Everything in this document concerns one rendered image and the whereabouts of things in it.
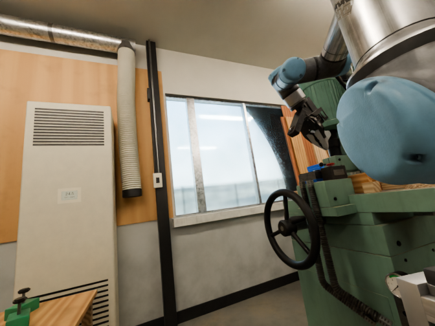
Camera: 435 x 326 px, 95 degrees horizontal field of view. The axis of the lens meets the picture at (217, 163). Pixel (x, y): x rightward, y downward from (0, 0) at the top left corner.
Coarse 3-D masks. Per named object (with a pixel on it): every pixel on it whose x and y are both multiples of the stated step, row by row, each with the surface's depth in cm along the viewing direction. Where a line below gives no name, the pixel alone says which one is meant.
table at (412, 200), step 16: (384, 192) 60; (400, 192) 56; (416, 192) 53; (432, 192) 50; (288, 208) 100; (320, 208) 70; (336, 208) 65; (352, 208) 67; (368, 208) 64; (384, 208) 60; (400, 208) 56; (416, 208) 53; (432, 208) 50
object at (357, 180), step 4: (348, 176) 78; (352, 176) 77; (356, 176) 75; (360, 176) 74; (364, 176) 72; (352, 180) 77; (356, 180) 75; (360, 180) 74; (364, 180) 73; (368, 180) 71; (356, 184) 76; (360, 184) 74; (356, 188) 76; (360, 188) 74; (356, 192) 76; (360, 192) 74
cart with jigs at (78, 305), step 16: (16, 304) 98; (32, 304) 100; (48, 304) 106; (64, 304) 103; (80, 304) 100; (0, 320) 94; (16, 320) 82; (32, 320) 90; (48, 320) 88; (64, 320) 86; (80, 320) 87
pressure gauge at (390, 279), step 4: (392, 272) 54; (396, 272) 53; (400, 272) 53; (404, 272) 53; (388, 276) 54; (392, 276) 53; (396, 276) 52; (388, 280) 54; (392, 280) 53; (388, 284) 54; (392, 284) 53; (396, 284) 53; (388, 288) 54; (392, 288) 53; (396, 288) 53; (392, 292) 53; (396, 292) 53; (396, 296) 52; (400, 296) 52
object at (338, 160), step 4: (336, 156) 87; (340, 156) 88; (344, 156) 89; (324, 160) 92; (328, 160) 90; (332, 160) 88; (336, 160) 87; (340, 160) 88; (344, 160) 88; (348, 160) 89; (336, 164) 87; (340, 164) 87; (344, 164) 88; (348, 164) 89; (352, 164) 89; (348, 168) 88; (352, 168) 89; (356, 168) 90
